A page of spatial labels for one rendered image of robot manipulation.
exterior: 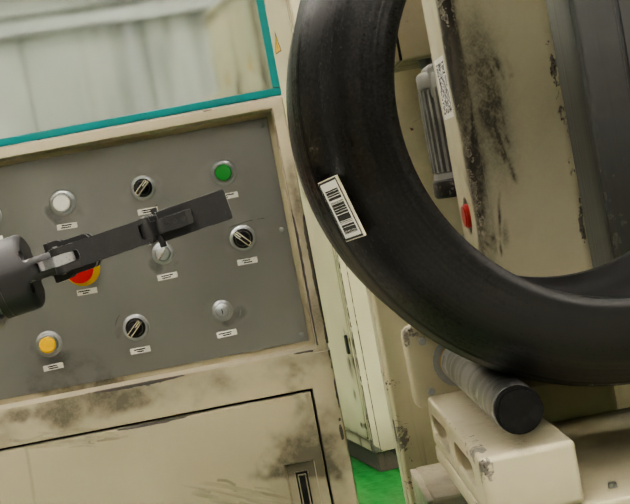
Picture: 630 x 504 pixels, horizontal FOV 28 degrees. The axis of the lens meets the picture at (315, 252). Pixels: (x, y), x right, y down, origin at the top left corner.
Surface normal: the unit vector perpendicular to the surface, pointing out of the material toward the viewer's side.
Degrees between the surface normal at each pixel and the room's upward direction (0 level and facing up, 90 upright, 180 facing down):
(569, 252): 90
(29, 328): 90
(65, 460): 90
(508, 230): 90
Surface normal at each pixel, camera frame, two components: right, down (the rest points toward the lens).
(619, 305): 0.04, 0.23
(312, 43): -0.70, -0.06
